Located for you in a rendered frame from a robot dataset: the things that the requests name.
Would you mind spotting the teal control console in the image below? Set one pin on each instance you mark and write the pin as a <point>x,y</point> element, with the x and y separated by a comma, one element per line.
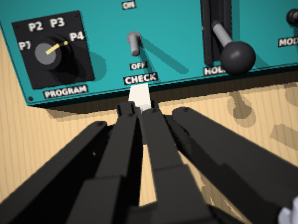
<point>174,44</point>

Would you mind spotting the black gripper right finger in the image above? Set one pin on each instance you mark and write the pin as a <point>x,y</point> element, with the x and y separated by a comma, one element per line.
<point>259,183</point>

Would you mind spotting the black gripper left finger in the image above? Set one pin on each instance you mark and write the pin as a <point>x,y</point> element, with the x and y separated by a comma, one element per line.
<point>49,194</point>

